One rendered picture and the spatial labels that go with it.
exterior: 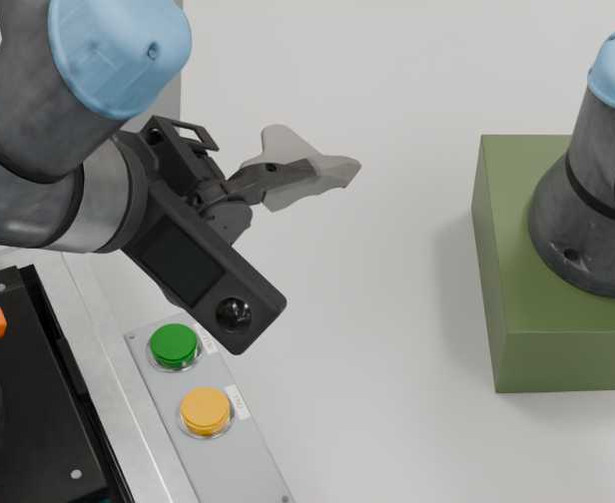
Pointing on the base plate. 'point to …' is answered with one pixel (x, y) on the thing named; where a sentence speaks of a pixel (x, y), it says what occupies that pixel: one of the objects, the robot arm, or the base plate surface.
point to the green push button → (174, 345)
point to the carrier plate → (32, 411)
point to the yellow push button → (205, 410)
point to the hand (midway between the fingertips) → (302, 247)
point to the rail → (109, 382)
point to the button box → (198, 466)
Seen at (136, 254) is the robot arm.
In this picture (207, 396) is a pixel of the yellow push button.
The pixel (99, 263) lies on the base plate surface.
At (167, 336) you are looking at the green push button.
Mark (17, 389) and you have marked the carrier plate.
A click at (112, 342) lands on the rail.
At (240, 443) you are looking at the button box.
